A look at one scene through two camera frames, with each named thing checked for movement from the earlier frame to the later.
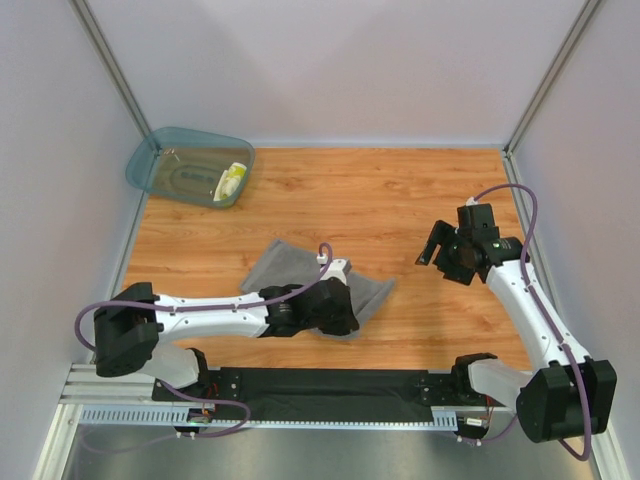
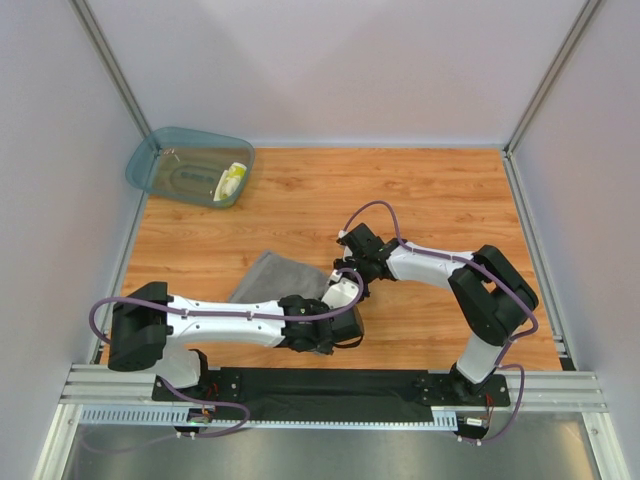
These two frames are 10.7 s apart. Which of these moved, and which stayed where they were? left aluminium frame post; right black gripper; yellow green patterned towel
Moved: right black gripper
Stayed: left aluminium frame post; yellow green patterned towel
